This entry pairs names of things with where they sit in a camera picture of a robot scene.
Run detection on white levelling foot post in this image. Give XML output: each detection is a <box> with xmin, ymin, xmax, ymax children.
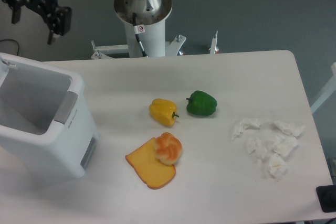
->
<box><xmin>209</xmin><ymin>31</ymin><xmax>219</xmax><ymax>55</ymax></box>

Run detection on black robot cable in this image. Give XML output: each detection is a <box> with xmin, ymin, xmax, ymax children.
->
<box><xmin>132</xmin><ymin>13</ymin><xmax>149</xmax><ymax>58</ymax></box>

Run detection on knotted bread roll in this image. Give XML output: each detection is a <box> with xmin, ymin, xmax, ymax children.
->
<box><xmin>154</xmin><ymin>132</ymin><xmax>182</xmax><ymax>165</ymax></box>

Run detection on crumpled white tissue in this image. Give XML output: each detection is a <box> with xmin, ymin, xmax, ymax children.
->
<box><xmin>246</xmin><ymin>138</ymin><xmax>268</xmax><ymax>160</ymax></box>
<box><xmin>231</xmin><ymin>118</ymin><xmax>261</xmax><ymax>141</ymax></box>
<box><xmin>272</xmin><ymin>135</ymin><xmax>298</xmax><ymax>157</ymax></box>
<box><xmin>274</xmin><ymin>120</ymin><xmax>306</xmax><ymax>137</ymax></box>
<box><xmin>267</xmin><ymin>153</ymin><xmax>287</xmax><ymax>182</ymax></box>

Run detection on white base bracket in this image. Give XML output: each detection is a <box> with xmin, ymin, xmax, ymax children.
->
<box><xmin>91</xmin><ymin>40</ymin><xmax>129</xmax><ymax>60</ymax></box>
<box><xmin>165</xmin><ymin>34</ymin><xmax>187</xmax><ymax>56</ymax></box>

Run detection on green bell pepper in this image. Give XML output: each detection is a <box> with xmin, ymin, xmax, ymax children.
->
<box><xmin>186</xmin><ymin>90</ymin><xmax>217</xmax><ymax>116</ymax></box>

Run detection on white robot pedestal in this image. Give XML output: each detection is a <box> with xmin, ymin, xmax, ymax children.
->
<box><xmin>114</xmin><ymin>0</ymin><xmax>172</xmax><ymax>58</ymax></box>

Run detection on black floor cable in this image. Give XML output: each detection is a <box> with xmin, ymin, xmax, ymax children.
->
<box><xmin>0</xmin><ymin>39</ymin><xmax>20</xmax><ymax>55</ymax></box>

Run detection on black device at edge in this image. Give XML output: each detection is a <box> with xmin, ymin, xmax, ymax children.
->
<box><xmin>316</xmin><ymin>185</ymin><xmax>335</xmax><ymax>213</ymax></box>

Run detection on toast bread slice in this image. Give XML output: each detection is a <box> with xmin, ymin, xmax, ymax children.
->
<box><xmin>125</xmin><ymin>138</ymin><xmax>176</xmax><ymax>189</ymax></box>

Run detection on yellow bell pepper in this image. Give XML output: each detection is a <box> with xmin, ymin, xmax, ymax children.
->
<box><xmin>149</xmin><ymin>98</ymin><xmax>179</xmax><ymax>127</ymax></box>

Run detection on white base bracket left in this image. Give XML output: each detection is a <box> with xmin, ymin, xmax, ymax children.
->
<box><xmin>91</xmin><ymin>40</ymin><xmax>129</xmax><ymax>60</ymax></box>

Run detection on white base bracket right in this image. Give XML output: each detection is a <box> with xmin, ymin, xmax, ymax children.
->
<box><xmin>165</xmin><ymin>34</ymin><xmax>187</xmax><ymax>56</ymax></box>

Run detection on white trash can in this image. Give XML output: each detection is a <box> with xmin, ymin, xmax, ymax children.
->
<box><xmin>1</xmin><ymin>53</ymin><xmax>99</xmax><ymax>178</ymax></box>

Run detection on white frame post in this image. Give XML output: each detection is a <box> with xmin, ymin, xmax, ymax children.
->
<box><xmin>310</xmin><ymin>62</ymin><xmax>335</xmax><ymax>114</ymax></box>

